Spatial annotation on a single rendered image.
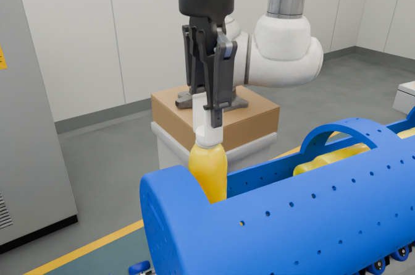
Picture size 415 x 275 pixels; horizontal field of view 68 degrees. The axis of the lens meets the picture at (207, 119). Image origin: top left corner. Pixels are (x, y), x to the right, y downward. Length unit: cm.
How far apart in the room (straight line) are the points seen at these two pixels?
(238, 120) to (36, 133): 120
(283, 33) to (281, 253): 59
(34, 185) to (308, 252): 169
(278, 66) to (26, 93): 126
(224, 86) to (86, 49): 272
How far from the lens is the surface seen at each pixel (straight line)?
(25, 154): 189
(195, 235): 43
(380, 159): 63
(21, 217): 211
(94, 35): 309
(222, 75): 41
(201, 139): 50
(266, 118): 102
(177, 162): 106
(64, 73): 310
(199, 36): 43
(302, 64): 92
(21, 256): 223
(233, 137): 95
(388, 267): 85
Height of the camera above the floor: 154
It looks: 28 degrees down
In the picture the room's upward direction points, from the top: straight up
